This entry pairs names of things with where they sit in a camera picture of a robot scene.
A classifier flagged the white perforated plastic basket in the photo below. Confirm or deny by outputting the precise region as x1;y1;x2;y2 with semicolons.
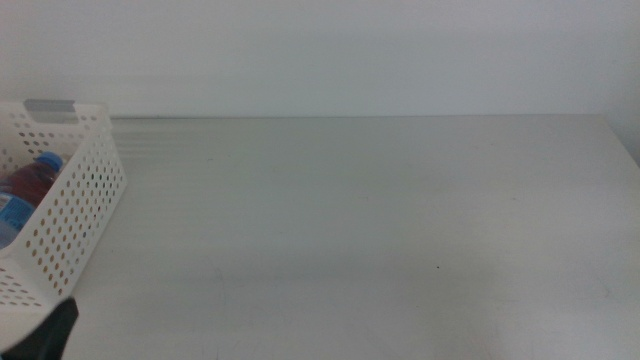
0;98;129;352

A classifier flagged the red cola can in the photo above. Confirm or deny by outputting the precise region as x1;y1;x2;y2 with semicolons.
2;161;58;208

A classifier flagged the clear water bottle blue cap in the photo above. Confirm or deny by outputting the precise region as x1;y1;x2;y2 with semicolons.
0;150;65;251

